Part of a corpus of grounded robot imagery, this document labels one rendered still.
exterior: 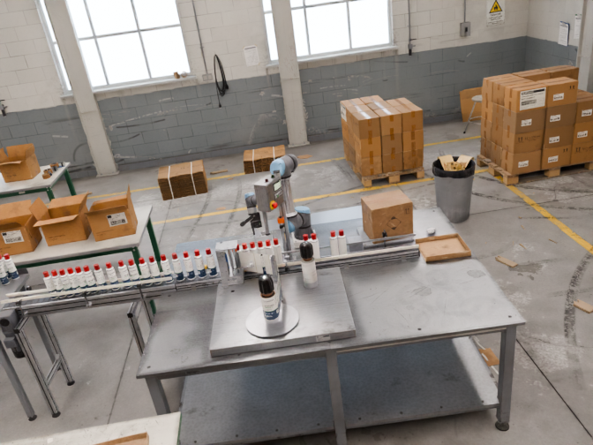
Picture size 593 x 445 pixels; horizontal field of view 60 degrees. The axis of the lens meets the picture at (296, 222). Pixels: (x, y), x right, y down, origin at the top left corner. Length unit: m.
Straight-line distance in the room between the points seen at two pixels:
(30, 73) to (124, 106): 1.42
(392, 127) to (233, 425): 4.38
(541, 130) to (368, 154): 2.01
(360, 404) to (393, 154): 4.05
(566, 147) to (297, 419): 4.82
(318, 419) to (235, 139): 6.17
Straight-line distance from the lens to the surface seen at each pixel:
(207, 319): 3.24
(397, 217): 3.68
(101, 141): 9.01
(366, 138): 6.61
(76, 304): 3.81
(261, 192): 3.29
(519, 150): 6.62
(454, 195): 5.67
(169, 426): 2.71
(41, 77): 9.05
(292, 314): 3.02
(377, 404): 3.39
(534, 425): 3.69
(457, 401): 3.43
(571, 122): 6.85
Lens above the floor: 2.67
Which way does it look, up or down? 26 degrees down
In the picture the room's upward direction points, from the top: 8 degrees counter-clockwise
